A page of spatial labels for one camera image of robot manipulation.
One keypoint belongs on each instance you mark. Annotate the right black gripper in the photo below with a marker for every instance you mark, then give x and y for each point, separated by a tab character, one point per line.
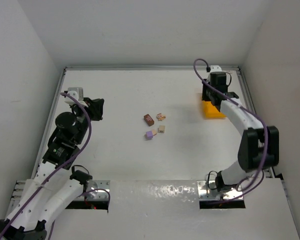
208	94

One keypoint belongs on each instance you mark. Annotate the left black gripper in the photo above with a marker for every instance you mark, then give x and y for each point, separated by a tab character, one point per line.
90	108

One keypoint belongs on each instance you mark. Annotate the yellow plastic bin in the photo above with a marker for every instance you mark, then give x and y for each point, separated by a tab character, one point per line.
207	110

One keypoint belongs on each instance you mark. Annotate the purple wood cube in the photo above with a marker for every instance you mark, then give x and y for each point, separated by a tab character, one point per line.
149	135

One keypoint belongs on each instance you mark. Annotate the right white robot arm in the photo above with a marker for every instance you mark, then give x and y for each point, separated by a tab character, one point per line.
259	145

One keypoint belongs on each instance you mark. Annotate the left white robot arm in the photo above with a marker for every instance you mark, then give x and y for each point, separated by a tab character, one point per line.
56	183

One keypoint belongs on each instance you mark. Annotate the brown wood block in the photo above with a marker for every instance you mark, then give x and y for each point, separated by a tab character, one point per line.
149	120

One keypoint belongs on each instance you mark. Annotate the beige windowed wood block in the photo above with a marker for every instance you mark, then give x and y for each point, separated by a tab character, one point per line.
161	129

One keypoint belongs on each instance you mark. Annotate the wooden helicopter toy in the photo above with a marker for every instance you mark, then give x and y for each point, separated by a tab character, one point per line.
160	116

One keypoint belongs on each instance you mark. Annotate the white front cover board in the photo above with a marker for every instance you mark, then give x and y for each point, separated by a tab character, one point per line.
169	210

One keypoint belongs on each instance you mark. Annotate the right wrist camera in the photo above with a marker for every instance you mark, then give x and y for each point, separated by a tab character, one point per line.
213	68

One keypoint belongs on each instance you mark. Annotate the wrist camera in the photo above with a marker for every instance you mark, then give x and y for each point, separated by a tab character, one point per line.
213	68
76	93

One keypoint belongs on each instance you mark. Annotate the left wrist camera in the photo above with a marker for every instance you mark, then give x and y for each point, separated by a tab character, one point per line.
76	93

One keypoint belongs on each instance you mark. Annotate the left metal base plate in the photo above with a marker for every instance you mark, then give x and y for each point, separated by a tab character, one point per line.
97	190

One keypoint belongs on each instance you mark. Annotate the metal base plate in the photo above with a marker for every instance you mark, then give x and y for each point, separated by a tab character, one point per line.
97	190
207	192

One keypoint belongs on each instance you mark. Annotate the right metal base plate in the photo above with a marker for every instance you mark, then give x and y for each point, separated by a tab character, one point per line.
207	192

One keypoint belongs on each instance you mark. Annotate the aluminium table frame rail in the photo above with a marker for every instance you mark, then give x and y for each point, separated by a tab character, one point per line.
190	148

